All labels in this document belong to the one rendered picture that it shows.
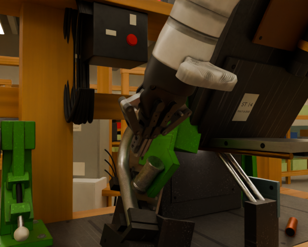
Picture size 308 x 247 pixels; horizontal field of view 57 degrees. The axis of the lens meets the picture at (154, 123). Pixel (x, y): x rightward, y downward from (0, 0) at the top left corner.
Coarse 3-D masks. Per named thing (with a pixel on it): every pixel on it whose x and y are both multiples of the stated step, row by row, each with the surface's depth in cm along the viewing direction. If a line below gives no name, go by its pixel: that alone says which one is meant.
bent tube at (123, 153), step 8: (128, 128) 67; (128, 136) 68; (120, 144) 69; (128, 144) 68; (120, 152) 68; (128, 152) 68; (120, 160) 67; (128, 160) 68; (120, 168) 66; (128, 168) 67; (120, 176) 64; (128, 176) 64; (120, 184) 63; (128, 184) 62; (128, 192) 60; (128, 200) 59; (136, 200) 60; (136, 208) 58; (128, 224) 55
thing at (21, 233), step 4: (20, 216) 58; (20, 220) 57; (20, 224) 57; (20, 228) 56; (24, 228) 56; (16, 232) 55; (20, 232) 55; (24, 232) 55; (28, 232) 56; (16, 236) 55; (20, 236) 55; (24, 236) 55; (16, 240) 55; (20, 240) 55; (24, 240) 56
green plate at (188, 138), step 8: (184, 120) 60; (176, 128) 58; (184, 128) 60; (192, 128) 61; (160, 136) 61; (168, 136) 58; (176, 136) 58; (184, 136) 60; (192, 136) 61; (200, 136) 62; (152, 144) 63; (160, 144) 60; (168, 144) 57; (176, 144) 59; (184, 144) 60; (192, 144) 61; (152, 152) 62; (160, 152) 59; (192, 152) 61; (144, 160) 64
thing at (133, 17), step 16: (96, 16) 78; (112, 16) 80; (128, 16) 83; (144, 16) 85; (96, 32) 78; (112, 32) 80; (128, 32) 82; (144, 32) 85; (96, 48) 78; (112, 48) 80; (128, 48) 82; (144, 48) 85; (96, 64) 88; (112, 64) 88; (128, 64) 88
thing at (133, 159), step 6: (132, 156) 74; (132, 162) 72; (138, 162) 70; (132, 168) 71; (138, 168) 70; (120, 192) 73; (138, 198) 66; (144, 198) 64; (150, 198) 62; (156, 198) 59; (150, 204) 61; (156, 204) 59; (150, 210) 60; (156, 210) 59
